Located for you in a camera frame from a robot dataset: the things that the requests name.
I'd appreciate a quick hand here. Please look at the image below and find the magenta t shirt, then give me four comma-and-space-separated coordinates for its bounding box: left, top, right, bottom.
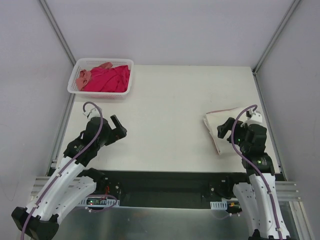
81, 65, 131, 93

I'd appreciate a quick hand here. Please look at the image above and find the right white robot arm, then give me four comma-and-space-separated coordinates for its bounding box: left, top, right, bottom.
217, 117, 292, 240

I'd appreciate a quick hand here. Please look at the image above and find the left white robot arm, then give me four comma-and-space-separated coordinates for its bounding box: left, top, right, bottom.
11, 115, 127, 240

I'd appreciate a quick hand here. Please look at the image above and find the folded white t shirt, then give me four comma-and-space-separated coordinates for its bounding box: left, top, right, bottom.
202, 106, 261, 156

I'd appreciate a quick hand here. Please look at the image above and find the white plastic basket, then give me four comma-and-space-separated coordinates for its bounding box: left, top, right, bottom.
67, 58, 134, 99

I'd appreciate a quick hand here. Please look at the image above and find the salmon pink t shirt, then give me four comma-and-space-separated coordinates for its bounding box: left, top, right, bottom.
75, 62, 113, 91

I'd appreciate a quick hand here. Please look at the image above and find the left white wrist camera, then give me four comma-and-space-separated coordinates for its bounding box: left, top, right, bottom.
83, 107, 102, 121

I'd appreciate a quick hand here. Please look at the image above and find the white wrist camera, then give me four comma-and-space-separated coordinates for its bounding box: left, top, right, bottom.
245, 109, 263, 126
83, 107, 102, 121

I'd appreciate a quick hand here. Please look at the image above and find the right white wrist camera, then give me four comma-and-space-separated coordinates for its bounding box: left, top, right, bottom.
245, 109, 263, 126

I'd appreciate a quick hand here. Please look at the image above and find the aluminium front rail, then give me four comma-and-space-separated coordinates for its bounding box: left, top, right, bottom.
30, 176, 302, 202

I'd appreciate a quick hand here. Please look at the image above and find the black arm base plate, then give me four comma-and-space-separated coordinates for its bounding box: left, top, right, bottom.
93, 170, 249, 209

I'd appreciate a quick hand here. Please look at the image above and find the left white cable duct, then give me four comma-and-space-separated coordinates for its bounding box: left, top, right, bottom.
77, 197, 120, 208

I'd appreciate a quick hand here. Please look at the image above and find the white cable duct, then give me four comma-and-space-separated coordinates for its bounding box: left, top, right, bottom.
77, 197, 120, 208
210, 200, 228, 211

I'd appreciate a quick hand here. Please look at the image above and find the right white cable duct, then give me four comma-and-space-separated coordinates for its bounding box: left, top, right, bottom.
210, 200, 228, 211

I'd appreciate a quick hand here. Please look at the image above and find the right corner aluminium post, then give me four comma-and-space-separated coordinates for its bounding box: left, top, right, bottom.
252, 0, 303, 76

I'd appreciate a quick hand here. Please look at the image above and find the corner aluminium post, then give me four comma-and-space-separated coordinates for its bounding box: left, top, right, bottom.
252, 0, 303, 76
38, 0, 76, 66

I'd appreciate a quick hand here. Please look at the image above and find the left corner aluminium post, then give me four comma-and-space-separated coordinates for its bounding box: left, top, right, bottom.
38, 0, 76, 66

